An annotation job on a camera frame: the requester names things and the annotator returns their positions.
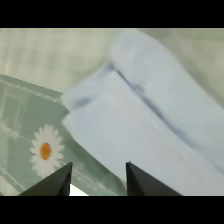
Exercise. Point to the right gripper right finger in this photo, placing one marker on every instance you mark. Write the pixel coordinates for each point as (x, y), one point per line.
(143, 183)

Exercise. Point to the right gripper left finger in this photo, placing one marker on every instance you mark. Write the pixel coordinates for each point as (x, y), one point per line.
(56, 183)

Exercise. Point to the light blue shirt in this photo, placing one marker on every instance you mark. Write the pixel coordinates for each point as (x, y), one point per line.
(140, 126)

